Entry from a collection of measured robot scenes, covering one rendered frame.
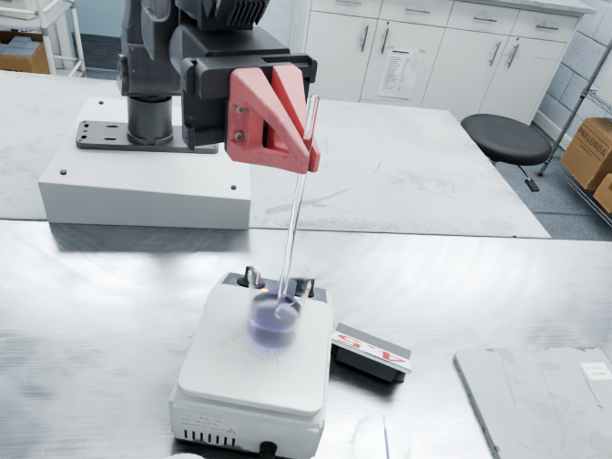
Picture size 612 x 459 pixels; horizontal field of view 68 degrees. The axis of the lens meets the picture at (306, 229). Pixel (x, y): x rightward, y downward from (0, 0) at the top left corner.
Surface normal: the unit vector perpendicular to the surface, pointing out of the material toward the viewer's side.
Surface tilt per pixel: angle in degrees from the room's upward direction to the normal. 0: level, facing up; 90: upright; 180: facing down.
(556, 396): 0
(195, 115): 90
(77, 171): 3
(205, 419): 90
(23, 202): 0
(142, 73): 83
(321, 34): 90
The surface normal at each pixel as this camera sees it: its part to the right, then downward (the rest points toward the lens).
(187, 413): -0.11, 0.62
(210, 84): 0.49, 0.60
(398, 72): 0.12, 0.64
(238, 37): 0.14, -0.77
